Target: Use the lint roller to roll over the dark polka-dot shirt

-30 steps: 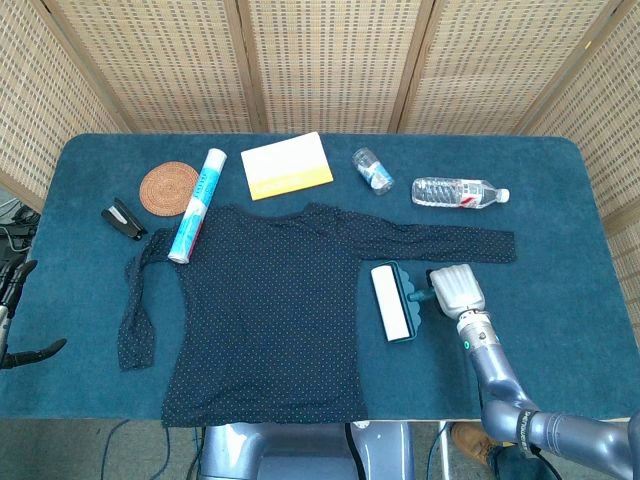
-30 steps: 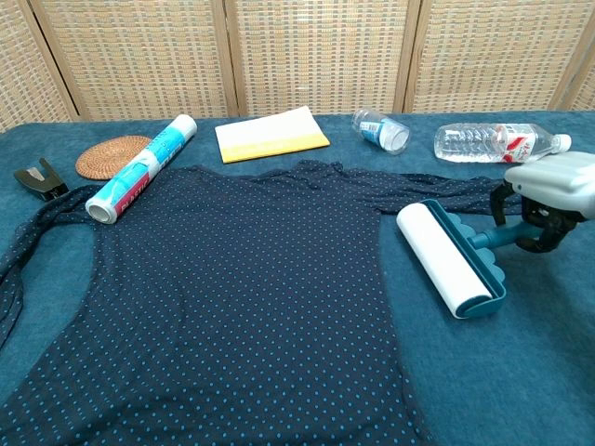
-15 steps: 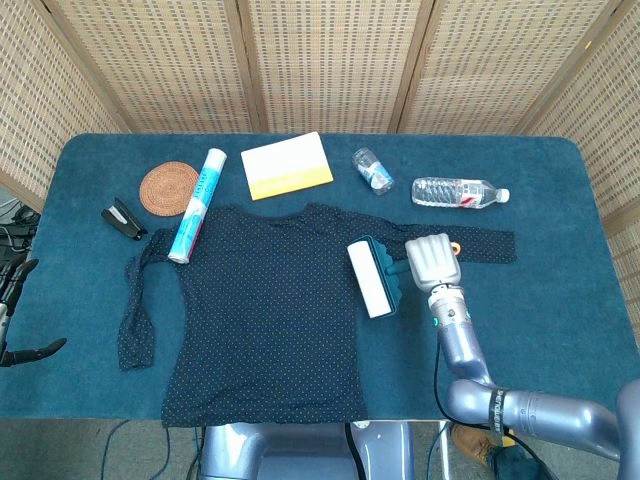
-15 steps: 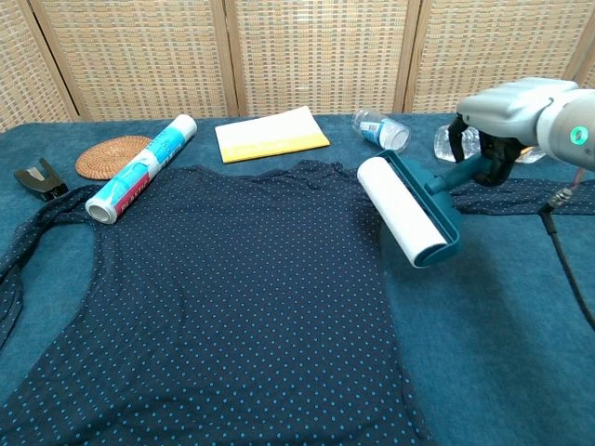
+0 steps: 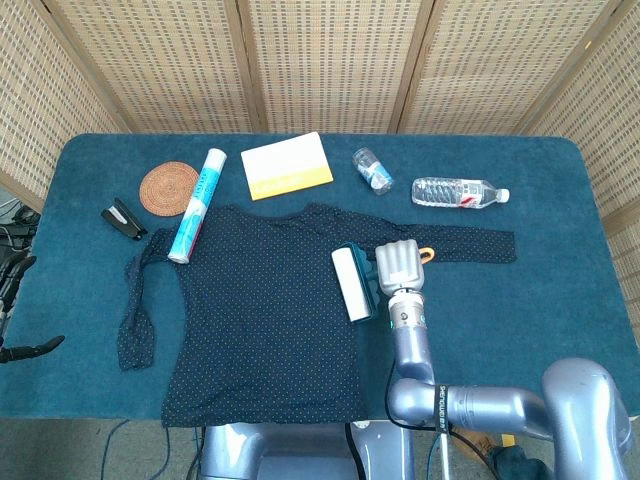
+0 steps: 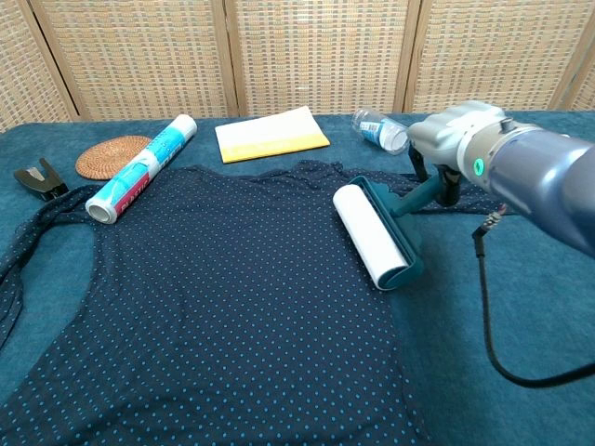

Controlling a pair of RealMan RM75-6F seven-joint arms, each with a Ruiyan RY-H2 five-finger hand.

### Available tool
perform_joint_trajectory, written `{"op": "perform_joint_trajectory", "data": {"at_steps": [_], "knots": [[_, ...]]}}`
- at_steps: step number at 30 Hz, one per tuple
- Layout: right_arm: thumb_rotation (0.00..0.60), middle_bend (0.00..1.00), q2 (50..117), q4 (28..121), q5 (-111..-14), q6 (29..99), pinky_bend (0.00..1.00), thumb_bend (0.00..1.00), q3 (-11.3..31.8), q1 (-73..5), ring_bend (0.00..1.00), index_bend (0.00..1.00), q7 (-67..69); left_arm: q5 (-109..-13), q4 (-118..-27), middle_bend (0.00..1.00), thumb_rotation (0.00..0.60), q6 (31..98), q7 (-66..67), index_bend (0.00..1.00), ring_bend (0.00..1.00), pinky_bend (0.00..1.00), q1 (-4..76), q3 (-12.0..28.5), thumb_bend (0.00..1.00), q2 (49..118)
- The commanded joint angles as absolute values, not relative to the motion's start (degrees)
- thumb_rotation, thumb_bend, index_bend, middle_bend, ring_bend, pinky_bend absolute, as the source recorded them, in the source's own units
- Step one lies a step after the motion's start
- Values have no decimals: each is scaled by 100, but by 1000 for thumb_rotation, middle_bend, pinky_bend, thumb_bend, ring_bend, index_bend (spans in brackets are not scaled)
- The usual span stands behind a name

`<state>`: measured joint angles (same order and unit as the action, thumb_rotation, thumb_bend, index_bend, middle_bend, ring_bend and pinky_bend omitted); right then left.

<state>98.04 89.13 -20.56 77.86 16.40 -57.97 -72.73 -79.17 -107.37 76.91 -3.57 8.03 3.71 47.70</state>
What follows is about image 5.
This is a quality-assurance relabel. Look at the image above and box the black-fingered left robot hand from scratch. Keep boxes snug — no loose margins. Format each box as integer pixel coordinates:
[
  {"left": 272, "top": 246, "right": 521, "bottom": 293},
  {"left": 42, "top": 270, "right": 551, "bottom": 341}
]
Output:
[{"left": 0, "top": 255, "right": 67, "bottom": 364}]

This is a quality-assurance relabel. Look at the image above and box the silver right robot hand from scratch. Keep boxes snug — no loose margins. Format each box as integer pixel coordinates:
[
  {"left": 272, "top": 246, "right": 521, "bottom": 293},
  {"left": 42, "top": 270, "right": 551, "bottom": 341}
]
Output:
[{"left": 374, "top": 239, "right": 427, "bottom": 297}]

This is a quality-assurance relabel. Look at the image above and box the teal lint roller yellow-tipped handle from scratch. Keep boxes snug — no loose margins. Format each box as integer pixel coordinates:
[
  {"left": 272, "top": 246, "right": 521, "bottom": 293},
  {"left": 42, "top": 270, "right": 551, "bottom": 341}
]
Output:
[{"left": 330, "top": 242, "right": 436, "bottom": 325}]

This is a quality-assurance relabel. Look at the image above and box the navy blue dotted shirt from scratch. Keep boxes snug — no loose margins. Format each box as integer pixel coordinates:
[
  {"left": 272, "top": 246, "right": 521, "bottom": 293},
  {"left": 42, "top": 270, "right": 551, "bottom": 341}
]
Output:
[{"left": 116, "top": 201, "right": 517, "bottom": 429}]

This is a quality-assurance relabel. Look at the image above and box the clear water bottle red label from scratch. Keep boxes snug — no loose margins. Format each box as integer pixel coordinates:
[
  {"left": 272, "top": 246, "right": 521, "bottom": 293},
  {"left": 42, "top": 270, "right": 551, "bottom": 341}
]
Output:
[{"left": 411, "top": 176, "right": 511, "bottom": 210}]

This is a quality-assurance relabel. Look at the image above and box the small clear plastic bottle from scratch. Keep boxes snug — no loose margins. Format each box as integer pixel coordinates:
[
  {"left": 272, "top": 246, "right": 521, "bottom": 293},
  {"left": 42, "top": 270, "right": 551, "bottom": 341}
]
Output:
[{"left": 351, "top": 146, "right": 395, "bottom": 196}]

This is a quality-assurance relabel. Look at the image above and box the teal table cloth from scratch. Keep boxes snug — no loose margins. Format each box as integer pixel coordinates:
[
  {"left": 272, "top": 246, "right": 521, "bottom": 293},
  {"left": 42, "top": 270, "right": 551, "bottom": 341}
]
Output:
[{"left": 0, "top": 132, "right": 640, "bottom": 426}]

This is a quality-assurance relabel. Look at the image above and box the white and yellow notepad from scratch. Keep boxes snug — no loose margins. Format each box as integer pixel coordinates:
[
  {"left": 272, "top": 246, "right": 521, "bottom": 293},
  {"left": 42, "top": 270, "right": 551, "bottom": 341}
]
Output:
[{"left": 240, "top": 131, "right": 335, "bottom": 202}]

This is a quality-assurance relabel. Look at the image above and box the black stapler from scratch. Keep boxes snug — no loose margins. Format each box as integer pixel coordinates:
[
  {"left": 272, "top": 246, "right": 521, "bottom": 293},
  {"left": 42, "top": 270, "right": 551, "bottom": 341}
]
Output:
[{"left": 100, "top": 197, "right": 149, "bottom": 242}]

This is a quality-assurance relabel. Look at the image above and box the round woven rattan coaster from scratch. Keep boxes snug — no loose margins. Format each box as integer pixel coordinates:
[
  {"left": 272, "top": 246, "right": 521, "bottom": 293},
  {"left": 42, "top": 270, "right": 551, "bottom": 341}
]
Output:
[{"left": 139, "top": 159, "right": 201, "bottom": 217}]

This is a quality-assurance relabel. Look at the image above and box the plastic wrap roll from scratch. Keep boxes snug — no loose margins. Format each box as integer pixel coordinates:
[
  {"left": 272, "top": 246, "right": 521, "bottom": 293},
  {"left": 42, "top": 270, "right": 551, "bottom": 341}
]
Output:
[{"left": 167, "top": 147, "right": 229, "bottom": 265}]

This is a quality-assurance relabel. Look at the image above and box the woven bamboo folding screen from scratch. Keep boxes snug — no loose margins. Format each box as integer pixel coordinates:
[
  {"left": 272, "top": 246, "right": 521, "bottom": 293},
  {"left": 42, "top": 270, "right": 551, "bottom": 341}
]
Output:
[{"left": 0, "top": 0, "right": 640, "bottom": 286}]

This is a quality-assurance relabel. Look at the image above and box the silver-blue robot torso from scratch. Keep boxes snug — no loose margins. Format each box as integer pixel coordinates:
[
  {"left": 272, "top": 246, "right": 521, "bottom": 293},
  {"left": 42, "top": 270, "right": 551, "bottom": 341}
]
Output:
[{"left": 198, "top": 419, "right": 417, "bottom": 480}]

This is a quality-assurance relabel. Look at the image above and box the black cable bundle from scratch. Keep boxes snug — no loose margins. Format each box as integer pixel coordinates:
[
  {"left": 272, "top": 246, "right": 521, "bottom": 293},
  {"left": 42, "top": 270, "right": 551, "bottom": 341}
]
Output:
[{"left": 0, "top": 198, "right": 42, "bottom": 254}]

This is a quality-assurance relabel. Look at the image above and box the blue floor cable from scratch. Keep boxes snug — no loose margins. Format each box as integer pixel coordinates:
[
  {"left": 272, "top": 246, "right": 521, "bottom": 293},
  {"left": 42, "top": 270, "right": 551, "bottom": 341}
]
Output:
[{"left": 98, "top": 419, "right": 132, "bottom": 480}]

